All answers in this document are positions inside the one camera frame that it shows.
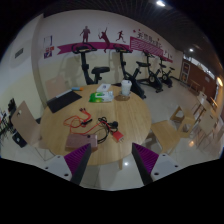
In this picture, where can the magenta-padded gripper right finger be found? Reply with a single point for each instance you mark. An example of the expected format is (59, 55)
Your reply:
(166, 166)

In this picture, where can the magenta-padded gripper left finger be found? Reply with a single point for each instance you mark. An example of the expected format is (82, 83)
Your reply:
(58, 166)

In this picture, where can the pink power strip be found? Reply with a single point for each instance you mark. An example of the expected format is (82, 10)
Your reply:
(81, 141)

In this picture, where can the black bag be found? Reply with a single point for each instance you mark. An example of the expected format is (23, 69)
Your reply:
(19, 139)

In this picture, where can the orange and blue marker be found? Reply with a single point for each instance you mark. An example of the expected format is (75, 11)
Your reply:
(77, 88)

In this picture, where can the plain wooden chair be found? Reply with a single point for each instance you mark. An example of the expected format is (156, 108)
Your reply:
(56, 86)

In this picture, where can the green wet wipes pack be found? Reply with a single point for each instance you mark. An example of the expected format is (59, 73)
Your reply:
(101, 97)

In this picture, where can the round brown coaster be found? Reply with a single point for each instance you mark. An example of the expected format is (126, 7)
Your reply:
(122, 97)

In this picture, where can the white cup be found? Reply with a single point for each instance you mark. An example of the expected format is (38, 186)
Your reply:
(126, 87)

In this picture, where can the white tissue pack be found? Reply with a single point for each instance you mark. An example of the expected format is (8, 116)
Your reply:
(103, 87)

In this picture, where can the row of black exercise bikes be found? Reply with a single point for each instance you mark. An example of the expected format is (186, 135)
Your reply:
(86, 66)

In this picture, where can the small ceiling light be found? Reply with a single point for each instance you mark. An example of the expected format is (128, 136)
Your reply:
(191, 50)

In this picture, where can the large bright ceiling light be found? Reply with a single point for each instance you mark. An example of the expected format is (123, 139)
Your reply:
(160, 3)

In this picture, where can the wall poster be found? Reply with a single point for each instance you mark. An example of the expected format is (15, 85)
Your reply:
(48, 46)

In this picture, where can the grey wall sign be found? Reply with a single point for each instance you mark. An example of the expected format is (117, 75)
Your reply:
(19, 52)

